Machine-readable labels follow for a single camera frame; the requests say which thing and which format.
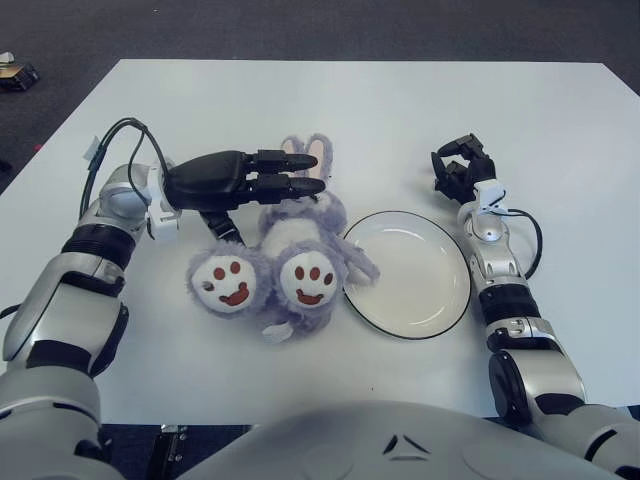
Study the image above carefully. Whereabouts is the purple plush bunny doll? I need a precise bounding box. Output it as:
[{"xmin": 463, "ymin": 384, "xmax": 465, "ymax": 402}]
[{"xmin": 185, "ymin": 132, "xmax": 381, "ymax": 346}]

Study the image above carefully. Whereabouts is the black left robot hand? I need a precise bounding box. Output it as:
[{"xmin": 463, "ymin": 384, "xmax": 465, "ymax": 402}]
[{"xmin": 164, "ymin": 148, "xmax": 327, "ymax": 246}]

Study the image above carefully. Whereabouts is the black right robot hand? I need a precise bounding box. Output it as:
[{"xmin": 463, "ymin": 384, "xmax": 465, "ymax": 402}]
[{"xmin": 430, "ymin": 133, "xmax": 497, "ymax": 206}]

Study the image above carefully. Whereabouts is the metal table bracket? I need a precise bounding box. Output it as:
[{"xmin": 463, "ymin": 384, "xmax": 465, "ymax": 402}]
[{"xmin": 152, "ymin": 423, "xmax": 189, "ymax": 466}]

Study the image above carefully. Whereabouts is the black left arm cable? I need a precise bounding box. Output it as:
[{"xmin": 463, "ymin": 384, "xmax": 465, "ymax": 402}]
[{"xmin": 82, "ymin": 117, "xmax": 176, "ymax": 211}]

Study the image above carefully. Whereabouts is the grey robot torso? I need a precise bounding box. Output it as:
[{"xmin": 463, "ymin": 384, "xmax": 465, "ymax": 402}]
[{"xmin": 174, "ymin": 399, "xmax": 626, "ymax": 480}]

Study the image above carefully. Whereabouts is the black and yellow box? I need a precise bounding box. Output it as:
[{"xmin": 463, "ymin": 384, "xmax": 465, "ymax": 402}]
[{"xmin": 0, "ymin": 62, "xmax": 40, "ymax": 92}]

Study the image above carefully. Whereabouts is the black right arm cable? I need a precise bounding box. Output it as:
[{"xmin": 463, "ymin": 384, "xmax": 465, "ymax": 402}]
[{"xmin": 504, "ymin": 209, "xmax": 544, "ymax": 281}]

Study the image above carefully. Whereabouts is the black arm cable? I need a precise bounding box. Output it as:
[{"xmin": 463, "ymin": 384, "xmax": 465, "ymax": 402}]
[
  {"xmin": 504, "ymin": 209, "xmax": 544, "ymax": 281},
  {"xmin": 82, "ymin": 117, "xmax": 176, "ymax": 211}
]

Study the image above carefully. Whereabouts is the white plate with black rim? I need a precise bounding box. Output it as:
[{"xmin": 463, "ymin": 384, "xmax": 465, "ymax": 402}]
[{"xmin": 342, "ymin": 209, "xmax": 472, "ymax": 342}]

